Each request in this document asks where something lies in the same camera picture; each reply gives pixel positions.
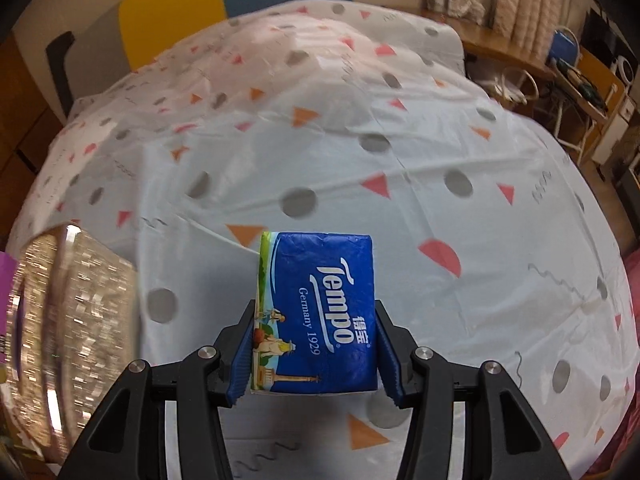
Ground white round fan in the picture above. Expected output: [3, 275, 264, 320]
[610, 55, 637, 84]

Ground ornate gold tissue box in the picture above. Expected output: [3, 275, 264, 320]
[6, 225, 139, 462]

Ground blue folding chair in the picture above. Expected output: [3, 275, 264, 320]
[549, 26, 612, 162]

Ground grey yellow blue headboard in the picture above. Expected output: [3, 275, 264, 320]
[45, 0, 357, 113]

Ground small boxes on desk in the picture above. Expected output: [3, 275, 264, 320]
[425, 0, 487, 24]

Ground black television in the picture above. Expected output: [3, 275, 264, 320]
[581, 7, 632, 62]

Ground wooden desk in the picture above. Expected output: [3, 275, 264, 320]
[425, 7, 557, 82]

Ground wooden wardrobe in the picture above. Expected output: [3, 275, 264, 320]
[0, 35, 68, 221]

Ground blue tissue packet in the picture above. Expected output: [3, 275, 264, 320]
[249, 231, 379, 395]

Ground beige patterned curtain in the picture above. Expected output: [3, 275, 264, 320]
[492, 0, 582, 62]

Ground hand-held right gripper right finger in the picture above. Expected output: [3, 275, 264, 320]
[372, 300, 571, 480]

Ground wooden board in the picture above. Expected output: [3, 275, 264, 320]
[575, 50, 632, 162]

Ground white tote bag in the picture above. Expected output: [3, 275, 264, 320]
[491, 66, 542, 112]

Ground purple cardboard box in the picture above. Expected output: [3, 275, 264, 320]
[0, 252, 19, 352]

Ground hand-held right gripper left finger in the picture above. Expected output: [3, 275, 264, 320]
[59, 300, 258, 480]

